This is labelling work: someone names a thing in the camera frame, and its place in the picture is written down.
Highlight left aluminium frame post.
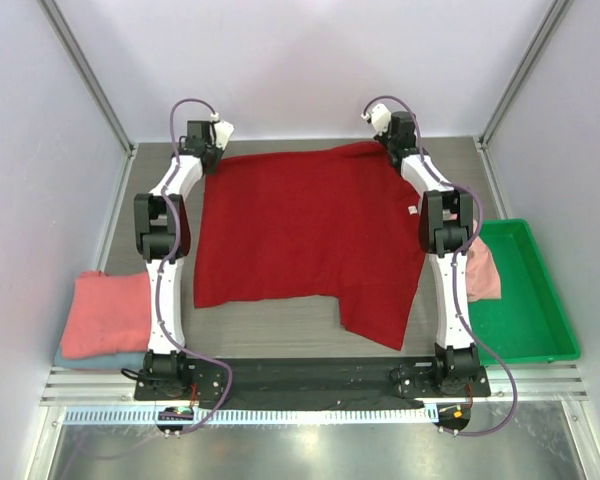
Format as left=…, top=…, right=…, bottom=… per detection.
left=37, top=0, right=134, bottom=156

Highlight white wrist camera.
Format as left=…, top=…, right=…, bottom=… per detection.
left=361, top=103, right=392, bottom=135
left=210, top=113, right=235, bottom=150

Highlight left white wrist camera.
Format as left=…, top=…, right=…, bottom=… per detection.
left=210, top=113, right=235, bottom=150

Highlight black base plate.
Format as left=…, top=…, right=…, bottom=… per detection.
left=128, top=357, right=491, bottom=404

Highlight pink t shirt in tray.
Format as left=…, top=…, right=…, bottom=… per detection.
left=457, top=236, right=502, bottom=303

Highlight folded pink t shirt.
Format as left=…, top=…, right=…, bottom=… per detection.
left=60, top=270, right=151, bottom=360

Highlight green plastic tray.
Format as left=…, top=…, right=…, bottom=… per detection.
left=469, top=219, right=581, bottom=365

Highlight aluminium front rail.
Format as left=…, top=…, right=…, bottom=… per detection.
left=41, top=359, right=587, bottom=411

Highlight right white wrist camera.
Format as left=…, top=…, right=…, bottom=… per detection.
left=361, top=103, right=392, bottom=135

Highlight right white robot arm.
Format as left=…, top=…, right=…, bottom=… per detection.
left=369, top=104, right=480, bottom=396

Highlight perforated white cable duct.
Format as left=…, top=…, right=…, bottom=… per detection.
left=63, top=404, right=439, bottom=427

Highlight aluminium frame post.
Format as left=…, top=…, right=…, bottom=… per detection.
left=477, top=0, right=576, bottom=148
left=37, top=0, right=134, bottom=156

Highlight right aluminium frame post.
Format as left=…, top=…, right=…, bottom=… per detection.
left=477, top=0, right=576, bottom=148

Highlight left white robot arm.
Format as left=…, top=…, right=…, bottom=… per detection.
left=133, top=115, right=234, bottom=400

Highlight red t shirt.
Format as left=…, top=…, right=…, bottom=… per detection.
left=193, top=142, right=424, bottom=350

